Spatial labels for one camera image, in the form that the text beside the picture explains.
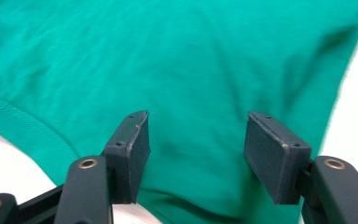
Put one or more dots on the green printed t-shirt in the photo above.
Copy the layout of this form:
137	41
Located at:
167	62

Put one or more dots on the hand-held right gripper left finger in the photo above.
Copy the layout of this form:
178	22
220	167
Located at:
133	155

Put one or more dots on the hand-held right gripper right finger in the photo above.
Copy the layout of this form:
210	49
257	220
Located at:
273	161

